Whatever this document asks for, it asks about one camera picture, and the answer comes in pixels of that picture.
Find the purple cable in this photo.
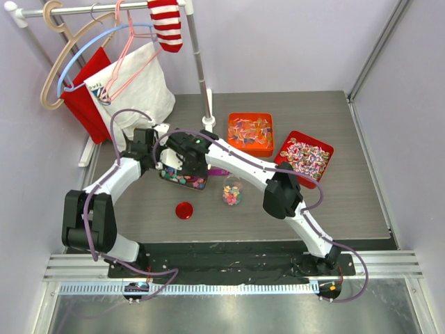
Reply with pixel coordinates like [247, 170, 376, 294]
[83, 108, 180, 302]
[152, 129, 370, 303]

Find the purple plastic scoop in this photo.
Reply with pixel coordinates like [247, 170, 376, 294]
[188, 168, 229, 190]

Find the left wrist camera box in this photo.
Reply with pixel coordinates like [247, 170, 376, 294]
[151, 123, 170, 136]

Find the white clothes rack stand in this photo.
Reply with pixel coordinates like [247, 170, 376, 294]
[3, 0, 217, 168]

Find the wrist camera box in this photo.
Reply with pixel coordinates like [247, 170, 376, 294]
[151, 123, 170, 136]
[156, 148, 183, 170]

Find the gold tin of star candies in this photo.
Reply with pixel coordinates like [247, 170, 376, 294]
[159, 167, 208, 191]

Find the red lollipop box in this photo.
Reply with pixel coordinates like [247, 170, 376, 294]
[274, 130, 334, 189]

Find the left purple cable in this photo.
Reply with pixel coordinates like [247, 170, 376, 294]
[83, 108, 180, 302]

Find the orange candy box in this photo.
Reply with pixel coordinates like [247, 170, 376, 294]
[227, 112, 274, 157]

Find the red white striped sock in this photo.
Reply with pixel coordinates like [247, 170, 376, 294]
[147, 0, 183, 53]

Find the wooden clothes hanger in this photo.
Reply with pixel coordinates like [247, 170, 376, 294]
[40, 1, 118, 111]

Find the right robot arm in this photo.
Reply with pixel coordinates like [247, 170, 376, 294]
[159, 129, 341, 275]

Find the red jar lid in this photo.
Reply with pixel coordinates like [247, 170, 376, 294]
[175, 202, 193, 220]

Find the pink wire hanger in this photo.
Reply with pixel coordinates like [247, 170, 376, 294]
[98, 10, 159, 104]

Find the clear plastic jar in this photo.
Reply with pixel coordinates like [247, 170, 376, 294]
[222, 175, 243, 206]

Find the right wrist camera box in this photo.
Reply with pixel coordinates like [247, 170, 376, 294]
[156, 148, 183, 170]

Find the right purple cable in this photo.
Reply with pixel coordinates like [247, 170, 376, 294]
[152, 129, 370, 303]

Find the red cloth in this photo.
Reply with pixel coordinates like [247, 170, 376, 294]
[61, 47, 111, 144]

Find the white cloth bag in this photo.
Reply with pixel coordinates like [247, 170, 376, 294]
[84, 42, 175, 151]

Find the blue clothes hanger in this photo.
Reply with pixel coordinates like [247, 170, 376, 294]
[57, 22, 157, 95]

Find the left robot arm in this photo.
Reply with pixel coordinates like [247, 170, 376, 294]
[61, 128, 159, 278]

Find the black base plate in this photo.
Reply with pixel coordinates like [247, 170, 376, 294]
[107, 239, 355, 285]

